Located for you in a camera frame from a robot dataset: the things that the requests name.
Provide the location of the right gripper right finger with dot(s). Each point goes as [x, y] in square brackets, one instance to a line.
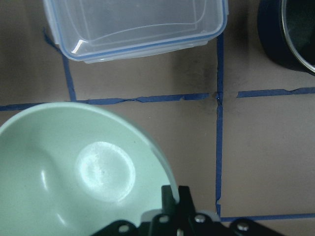
[193, 222]

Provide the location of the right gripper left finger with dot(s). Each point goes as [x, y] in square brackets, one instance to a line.
[161, 224]

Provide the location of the clear plastic container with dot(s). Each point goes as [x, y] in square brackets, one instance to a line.
[104, 30]

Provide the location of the green bowl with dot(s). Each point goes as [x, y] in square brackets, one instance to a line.
[70, 169]

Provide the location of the dark blue pot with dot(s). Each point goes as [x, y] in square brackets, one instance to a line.
[269, 26]

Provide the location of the glass pot lid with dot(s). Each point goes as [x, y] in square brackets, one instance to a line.
[298, 24]

